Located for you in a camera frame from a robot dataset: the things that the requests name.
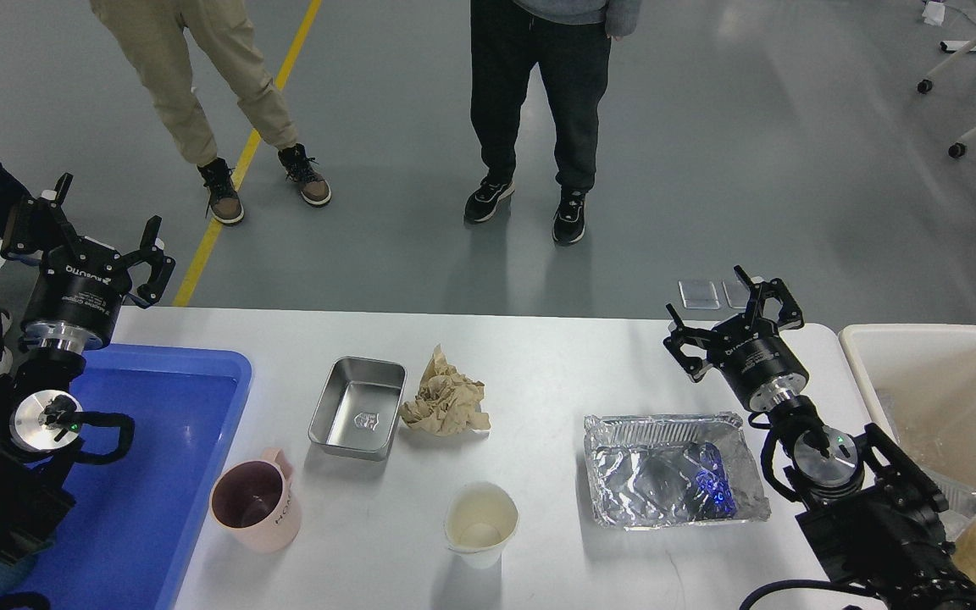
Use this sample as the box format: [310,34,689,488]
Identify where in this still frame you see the white paper cup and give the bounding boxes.
[444,481,520,570]

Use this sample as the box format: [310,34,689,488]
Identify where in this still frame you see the aluminium foil tray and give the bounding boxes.
[584,412,771,530]

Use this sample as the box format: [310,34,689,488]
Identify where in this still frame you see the person in beige trousers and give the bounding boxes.
[88,0,332,226]

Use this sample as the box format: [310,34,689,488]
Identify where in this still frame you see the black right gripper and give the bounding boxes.
[663,265,811,413]

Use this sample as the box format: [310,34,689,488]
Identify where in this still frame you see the person in black trousers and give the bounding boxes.
[463,0,643,247]

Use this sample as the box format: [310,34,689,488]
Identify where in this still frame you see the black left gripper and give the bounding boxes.
[0,173,175,352]

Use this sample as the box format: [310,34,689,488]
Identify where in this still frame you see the blue plastic tray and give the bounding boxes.
[0,344,252,609]

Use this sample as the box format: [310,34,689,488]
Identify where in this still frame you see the right floor outlet plate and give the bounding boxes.
[722,280,751,310]

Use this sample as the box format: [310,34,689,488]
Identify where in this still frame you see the white plastic bin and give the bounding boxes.
[838,324,976,585]

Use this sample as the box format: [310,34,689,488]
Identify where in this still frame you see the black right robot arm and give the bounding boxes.
[663,266,976,609]

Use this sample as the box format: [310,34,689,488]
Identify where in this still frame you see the crumpled brown paper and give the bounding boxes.
[398,344,491,437]

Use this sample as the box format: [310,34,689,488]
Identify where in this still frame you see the stainless steel rectangular tray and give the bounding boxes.
[308,356,406,461]

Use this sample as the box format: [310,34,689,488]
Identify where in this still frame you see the left floor outlet plate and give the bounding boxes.
[678,280,721,310]

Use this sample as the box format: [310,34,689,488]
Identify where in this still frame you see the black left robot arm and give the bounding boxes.
[0,174,175,565]

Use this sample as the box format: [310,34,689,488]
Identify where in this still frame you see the pink mug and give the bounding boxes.
[209,447,302,553]

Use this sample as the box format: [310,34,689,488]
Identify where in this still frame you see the floor outlet plate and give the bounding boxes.
[722,280,751,310]
[678,280,721,310]

